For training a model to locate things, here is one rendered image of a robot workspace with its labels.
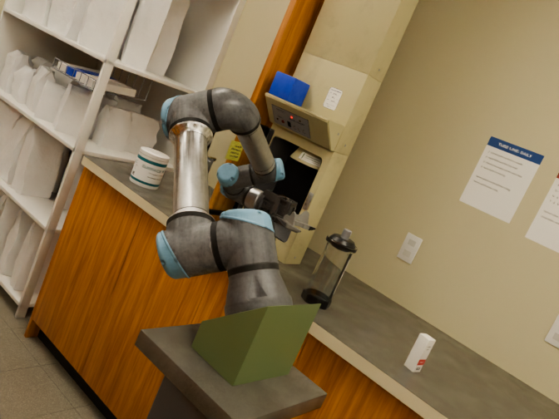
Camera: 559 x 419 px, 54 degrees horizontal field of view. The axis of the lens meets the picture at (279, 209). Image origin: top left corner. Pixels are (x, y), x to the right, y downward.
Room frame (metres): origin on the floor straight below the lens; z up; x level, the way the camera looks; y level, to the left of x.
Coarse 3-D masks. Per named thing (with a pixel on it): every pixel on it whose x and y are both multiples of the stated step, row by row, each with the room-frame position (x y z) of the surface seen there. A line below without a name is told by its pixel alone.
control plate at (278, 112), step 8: (272, 104) 2.14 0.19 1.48; (280, 112) 2.12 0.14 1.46; (288, 112) 2.09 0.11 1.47; (280, 120) 2.15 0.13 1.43; (288, 120) 2.12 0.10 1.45; (296, 120) 2.08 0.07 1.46; (304, 120) 2.04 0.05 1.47; (288, 128) 2.14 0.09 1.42; (296, 128) 2.11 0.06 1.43; (304, 128) 2.07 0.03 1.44
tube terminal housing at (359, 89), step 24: (312, 72) 2.18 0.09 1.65; (336, 72) 2.13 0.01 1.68; (360, 72) 2.07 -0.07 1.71; (312, 96) 2.16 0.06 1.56; (360, 96) 2.06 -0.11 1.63; (336, 120) 2.08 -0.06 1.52; (360, 120) 2.12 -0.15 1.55; (312, 144) 2.11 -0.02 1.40; (336, 168) 2.10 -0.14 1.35; (312, 192) 2.06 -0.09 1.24; (312, 216) 2.09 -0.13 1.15; (288, 240) 2.06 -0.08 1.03
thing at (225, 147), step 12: (216, 132) 1.99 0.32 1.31; (228, 132) 2.04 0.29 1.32; (216, 144) 2.01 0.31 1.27; (228, 144) 2.06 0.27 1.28; (240, 144) 2.11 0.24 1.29; (216, 156) 2.03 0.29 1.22; (228, 156) 2.08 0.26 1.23; (240, 156) 2.13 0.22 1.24; (216, 168) 2.05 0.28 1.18; (216, 180) 2.07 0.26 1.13; (216, 192) 2.09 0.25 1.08; (216, 204) 2.11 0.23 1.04; (228, 204) 2.16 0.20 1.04
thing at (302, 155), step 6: (300, 150) 2.17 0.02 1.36; (306, 150) 2.16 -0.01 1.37; (294, 156) 2.16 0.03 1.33; (300, 156) 2.15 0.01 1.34; (306, 156) 2.14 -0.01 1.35; (312, 156) 2.14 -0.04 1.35; (318, 156) 2.14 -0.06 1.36; (300, 162) 2.13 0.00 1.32; (306, 162) 2.13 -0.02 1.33; (312, 162) 2.13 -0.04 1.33; (318, 162) 2.14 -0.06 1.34; (318, 168) 2.13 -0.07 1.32
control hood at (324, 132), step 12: (276, 96) 2.11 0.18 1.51; (288, 108) 2.08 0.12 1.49; (300, 108) 2.03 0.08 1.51; (312, 120) 2.01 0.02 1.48; (324, 120) 1.97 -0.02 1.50; (312, 132) 2.05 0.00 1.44; (324, 132) 2.00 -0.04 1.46; (336, 132) 2.02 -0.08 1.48; (324, 144) 2.03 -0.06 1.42; (336, 144) 2.05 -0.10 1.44
